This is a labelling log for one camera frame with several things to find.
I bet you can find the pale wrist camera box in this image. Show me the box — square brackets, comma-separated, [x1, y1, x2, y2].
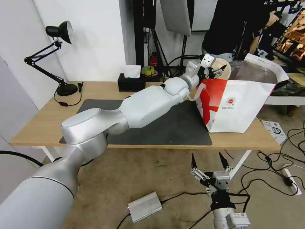
[213, 170, 231, 189]
[201, 53, 215, 66]

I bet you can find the white table leg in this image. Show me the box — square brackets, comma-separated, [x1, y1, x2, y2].
[228, 149, 252, 184]
[36, 146, 63, 163]

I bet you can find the white power strip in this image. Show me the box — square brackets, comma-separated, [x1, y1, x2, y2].
[283, 168, 301, 197]

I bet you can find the black desk mat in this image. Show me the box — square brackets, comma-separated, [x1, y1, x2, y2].
[59, 99, 213, 146]

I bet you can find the yellow green tape roll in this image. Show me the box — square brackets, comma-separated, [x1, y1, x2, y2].
[142, 66, 158, 77]

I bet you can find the black lamp cable with switch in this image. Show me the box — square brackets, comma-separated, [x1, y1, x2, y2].
[53, 82, 84, 107]

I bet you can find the white side table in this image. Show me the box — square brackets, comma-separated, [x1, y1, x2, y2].
[264, 93, 305, 106]

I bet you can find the red canister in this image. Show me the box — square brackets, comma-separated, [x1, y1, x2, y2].
[149, 52, 158, 68]

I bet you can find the black floor cable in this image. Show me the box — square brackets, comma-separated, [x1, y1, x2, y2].
[240, 128, 305, 199]

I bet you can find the grey studio light softbox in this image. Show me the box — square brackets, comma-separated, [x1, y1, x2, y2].
[159, 0, 193, 37]

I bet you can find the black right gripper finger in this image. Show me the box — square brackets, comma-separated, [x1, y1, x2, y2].
[219, 152, 234, 173]
[190, 153, 207, 184]

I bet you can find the beige round disposable bowl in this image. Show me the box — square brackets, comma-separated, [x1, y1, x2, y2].
[210, 58, 232, 80]

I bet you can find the black tissue box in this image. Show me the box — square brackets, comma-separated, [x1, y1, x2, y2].
[117, 73, 146, 92]

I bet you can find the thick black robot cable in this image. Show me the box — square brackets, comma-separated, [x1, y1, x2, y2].
[0, 150, 44, 168]

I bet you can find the white tissue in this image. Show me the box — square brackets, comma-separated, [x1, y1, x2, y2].
[124, 65, 141, 79]

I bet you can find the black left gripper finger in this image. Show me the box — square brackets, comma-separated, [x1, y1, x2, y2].
[207, 71, 223, 80]
[209, 64, 227, 74]

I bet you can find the person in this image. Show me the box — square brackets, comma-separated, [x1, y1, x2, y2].
[201, 0, 284, 61]

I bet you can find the black desk lamp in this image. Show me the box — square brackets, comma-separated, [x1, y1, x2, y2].
[24, 21, 79, 96]

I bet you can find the silver metal power box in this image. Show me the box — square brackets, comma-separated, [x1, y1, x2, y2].
[127, 191, 163, 224]

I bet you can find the white printed carton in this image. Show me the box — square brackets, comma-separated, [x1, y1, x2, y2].
[261, 119, 288, 144]

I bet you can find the black light stand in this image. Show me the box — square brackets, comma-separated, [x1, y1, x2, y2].
[143, 26, 189, 79]

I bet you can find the white red takeout bag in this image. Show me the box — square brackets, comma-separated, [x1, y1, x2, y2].
[189, 53, 290, 133]

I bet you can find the black power box cable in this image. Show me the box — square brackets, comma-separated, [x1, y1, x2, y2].
[114, 191, 211, 229]

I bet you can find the dark fabric pile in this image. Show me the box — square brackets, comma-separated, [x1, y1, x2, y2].
[269, 73, 305, 96]

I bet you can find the computer monitor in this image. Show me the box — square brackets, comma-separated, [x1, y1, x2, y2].
[273, 6, 305, 65]

